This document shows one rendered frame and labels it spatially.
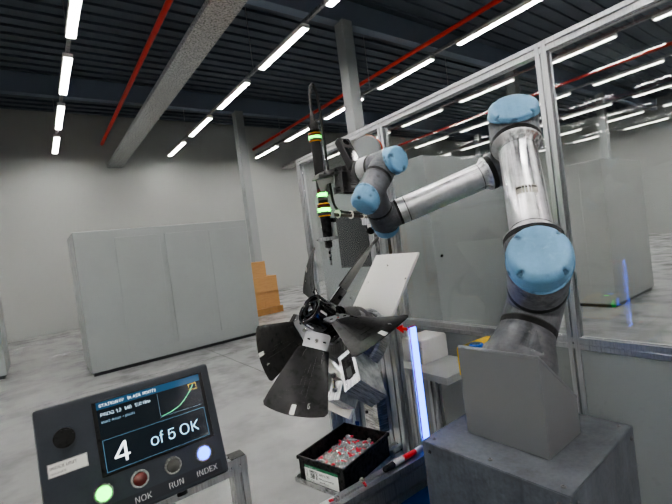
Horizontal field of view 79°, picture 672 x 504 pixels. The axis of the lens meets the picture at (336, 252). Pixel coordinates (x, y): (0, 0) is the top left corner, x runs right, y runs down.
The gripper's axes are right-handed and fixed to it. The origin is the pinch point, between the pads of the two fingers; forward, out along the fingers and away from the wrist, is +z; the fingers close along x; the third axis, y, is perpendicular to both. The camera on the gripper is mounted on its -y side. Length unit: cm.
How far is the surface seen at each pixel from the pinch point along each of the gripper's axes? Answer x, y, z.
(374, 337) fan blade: -4, 51, -20
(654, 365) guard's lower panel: 70, 73, -64
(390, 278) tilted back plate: 35, 40, 13
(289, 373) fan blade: -18, 63, 9
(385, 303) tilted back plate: 28, 48, 10
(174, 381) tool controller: -63, 42, -37
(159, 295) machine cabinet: 56, 68, 561
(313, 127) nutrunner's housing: -1.2, -17.1, 1.4
